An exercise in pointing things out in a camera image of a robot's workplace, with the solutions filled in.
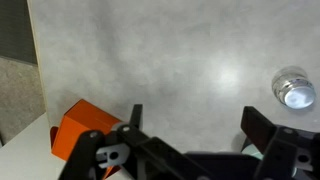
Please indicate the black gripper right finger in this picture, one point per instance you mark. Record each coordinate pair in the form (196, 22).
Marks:
(280, 146)

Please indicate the orange box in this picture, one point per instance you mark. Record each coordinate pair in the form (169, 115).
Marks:
(80, 123)

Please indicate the silver round container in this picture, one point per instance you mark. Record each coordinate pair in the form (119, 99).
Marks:
(282, 77)

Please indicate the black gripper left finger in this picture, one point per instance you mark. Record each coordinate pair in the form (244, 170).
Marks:
(146, 146)

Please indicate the white platform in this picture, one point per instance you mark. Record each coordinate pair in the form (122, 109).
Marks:
(23, 156)

